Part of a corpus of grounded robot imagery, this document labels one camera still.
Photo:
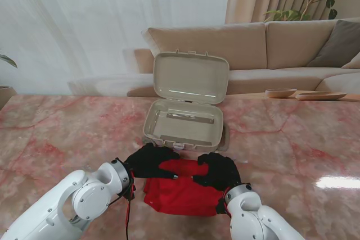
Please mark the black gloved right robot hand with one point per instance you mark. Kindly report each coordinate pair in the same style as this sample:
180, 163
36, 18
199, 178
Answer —
223, 172

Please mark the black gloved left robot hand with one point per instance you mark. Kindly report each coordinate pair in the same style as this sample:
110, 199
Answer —
149, 164

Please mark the red shirt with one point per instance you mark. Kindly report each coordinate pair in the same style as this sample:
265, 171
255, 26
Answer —
182, 198

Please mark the beige hard-shell suitcase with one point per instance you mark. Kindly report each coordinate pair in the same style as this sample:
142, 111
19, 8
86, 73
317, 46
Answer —
191, 74

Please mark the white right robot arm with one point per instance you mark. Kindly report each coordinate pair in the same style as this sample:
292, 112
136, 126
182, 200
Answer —
253, 217

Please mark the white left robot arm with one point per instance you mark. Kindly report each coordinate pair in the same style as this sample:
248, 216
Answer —
56, 209

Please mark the deep wooden bowl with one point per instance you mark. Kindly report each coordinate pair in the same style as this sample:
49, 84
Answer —
279, 93

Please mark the shallow wooden dish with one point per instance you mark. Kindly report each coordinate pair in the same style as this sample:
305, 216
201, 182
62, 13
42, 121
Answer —
320, 95

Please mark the beige sectional sofa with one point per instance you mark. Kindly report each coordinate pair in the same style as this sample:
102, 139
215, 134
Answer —
253, 43

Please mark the beige plant pot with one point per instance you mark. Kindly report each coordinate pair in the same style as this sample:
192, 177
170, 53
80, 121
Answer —
6, 96

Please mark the white sheer curtain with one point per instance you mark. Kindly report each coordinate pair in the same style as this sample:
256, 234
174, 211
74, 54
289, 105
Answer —
84, 12

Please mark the cream sofa cushion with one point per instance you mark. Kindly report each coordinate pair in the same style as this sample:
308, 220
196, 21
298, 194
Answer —
355, 64

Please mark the brown sofa cushion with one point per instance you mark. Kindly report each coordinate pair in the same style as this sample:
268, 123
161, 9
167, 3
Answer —
337, 44

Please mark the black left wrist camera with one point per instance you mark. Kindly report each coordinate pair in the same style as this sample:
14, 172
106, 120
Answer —
128, 192

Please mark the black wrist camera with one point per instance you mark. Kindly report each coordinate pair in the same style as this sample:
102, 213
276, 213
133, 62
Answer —
220, 207
128, 192

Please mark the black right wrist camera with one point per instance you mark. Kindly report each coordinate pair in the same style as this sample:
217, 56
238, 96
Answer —
220, 207

